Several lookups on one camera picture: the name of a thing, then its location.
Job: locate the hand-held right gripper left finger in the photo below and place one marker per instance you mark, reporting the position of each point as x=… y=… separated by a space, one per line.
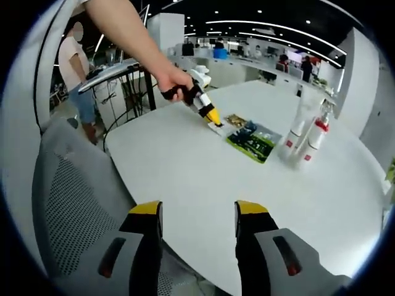
x=148 y=246

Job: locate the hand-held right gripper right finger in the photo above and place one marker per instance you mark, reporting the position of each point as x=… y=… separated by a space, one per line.
x=253 y=246

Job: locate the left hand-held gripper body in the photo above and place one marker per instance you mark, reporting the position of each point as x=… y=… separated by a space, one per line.
x=200 y=78

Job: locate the small clear plastic packet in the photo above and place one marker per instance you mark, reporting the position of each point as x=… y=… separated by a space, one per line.
x=220 y=131

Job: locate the white skincare tube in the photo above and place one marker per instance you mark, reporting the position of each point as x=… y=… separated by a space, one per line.
x=304 y=111

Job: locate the red collar skincare pump bottle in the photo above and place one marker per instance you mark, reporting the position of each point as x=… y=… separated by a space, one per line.
x=311 y=145

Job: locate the person's left hand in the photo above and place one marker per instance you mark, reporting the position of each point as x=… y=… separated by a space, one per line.
x=174 y=78

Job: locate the blue bin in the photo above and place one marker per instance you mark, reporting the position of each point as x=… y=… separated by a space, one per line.
x=220 y=54

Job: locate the white office counter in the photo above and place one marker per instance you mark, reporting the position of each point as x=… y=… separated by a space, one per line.
x=234 y=69

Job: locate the black laptop stand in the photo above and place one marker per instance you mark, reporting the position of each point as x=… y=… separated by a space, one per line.
x=151 y=92

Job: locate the dark clear plastic bag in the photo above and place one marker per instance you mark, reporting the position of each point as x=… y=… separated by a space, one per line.
x=262 y=132

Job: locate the green printed packet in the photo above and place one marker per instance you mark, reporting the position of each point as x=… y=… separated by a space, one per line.
x=253 y=151

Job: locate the white mesh office chair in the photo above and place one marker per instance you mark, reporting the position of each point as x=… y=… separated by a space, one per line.
x=77 y=200

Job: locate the green potted plant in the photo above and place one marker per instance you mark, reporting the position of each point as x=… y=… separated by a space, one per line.
x=391 y=171

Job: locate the wall display screen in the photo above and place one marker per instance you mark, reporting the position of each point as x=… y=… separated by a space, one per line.
x=294 y=56

